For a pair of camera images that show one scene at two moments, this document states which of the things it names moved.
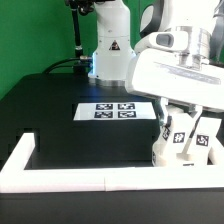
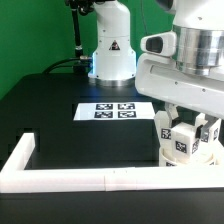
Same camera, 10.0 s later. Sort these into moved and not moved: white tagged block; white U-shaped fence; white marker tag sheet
Moved: white tagged block
Not moved: white U-shaped fence; white marker tag sheet
